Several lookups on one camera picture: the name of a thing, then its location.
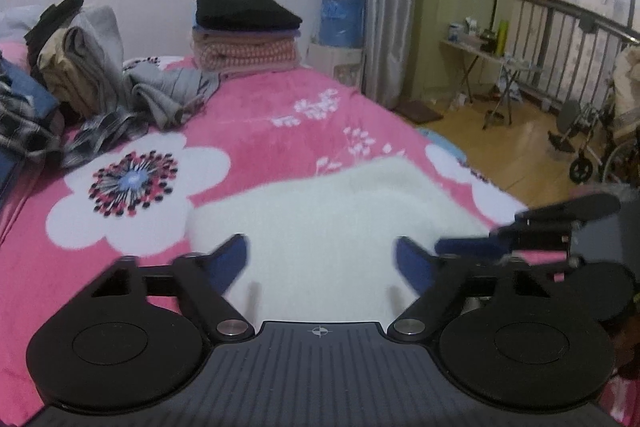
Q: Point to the blue jeans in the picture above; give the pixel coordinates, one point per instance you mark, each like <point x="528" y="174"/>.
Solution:
<point x="30" y="94"/>

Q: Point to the black folded garment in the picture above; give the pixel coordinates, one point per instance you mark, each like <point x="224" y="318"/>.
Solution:
<point x="245" y="9"/>

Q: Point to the stack of folded clothes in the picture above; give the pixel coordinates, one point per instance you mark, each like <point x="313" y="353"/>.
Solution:
<point x="245" y="54"/>

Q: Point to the blue water bottle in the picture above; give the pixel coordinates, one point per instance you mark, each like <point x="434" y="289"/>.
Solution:
<point x="342" y="14"/>

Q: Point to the pale blue pillow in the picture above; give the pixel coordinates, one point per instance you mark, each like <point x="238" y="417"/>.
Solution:
<point x="22" y="22"/>

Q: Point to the grey quilted garment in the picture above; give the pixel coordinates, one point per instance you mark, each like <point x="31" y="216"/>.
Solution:
<point x="170" y="92"/>

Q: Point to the white fuzzy sweater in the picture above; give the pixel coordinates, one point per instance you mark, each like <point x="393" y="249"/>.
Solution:
<point x="325" y="217"/>

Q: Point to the metal window railing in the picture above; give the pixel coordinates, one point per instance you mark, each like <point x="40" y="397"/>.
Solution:
<point x="575" y="47"/>

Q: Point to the grey sweatshirt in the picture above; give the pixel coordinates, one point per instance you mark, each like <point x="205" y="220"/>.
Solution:
<point x="105" y="47"/>

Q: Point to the folding table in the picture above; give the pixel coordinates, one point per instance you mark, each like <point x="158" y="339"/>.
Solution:
<point x="475" y="52"/>

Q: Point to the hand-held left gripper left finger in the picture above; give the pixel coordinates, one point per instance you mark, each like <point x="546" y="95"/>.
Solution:
<point x="230" y="264"/>

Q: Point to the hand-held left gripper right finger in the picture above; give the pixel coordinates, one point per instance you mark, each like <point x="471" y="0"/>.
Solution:
<point x="412" y="267"/>

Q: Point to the black crumpled garment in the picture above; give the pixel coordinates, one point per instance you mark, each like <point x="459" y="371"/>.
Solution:
<point x="55" y="17"/>

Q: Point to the wheelchair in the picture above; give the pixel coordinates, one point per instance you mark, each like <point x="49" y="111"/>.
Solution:
<point x="580" y="147"/>

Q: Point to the pink floral blanket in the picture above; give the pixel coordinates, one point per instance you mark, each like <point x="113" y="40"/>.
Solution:
<point x="260" y="132"/>

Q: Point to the green bottle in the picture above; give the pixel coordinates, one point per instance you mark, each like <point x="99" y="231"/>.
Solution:
<point x="502" y="37"/>

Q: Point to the beige coat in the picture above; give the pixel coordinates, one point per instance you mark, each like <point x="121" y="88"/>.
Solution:
<point x="627" y="92"/>

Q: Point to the khaki pants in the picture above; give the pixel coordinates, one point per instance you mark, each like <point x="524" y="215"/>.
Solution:
<point x="60" y="67"/>

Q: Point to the brown doormat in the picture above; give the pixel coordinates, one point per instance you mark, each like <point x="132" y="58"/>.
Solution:
<point x="420" y="110"/>

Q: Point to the white water dispenser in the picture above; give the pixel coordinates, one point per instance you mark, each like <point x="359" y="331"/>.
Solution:
<point x="332" y="62"/>

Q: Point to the black white plaid shirt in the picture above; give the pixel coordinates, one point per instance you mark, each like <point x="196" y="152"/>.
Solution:
<point x="30" y="127"/>

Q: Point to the grey striped curtain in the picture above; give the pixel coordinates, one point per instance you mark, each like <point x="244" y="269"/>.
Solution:
<point x="390" y="7"/>

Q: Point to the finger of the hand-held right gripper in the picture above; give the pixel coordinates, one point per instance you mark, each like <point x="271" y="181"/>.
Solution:
<point x="480" y="246"/>
<point x="575" y="209"/>

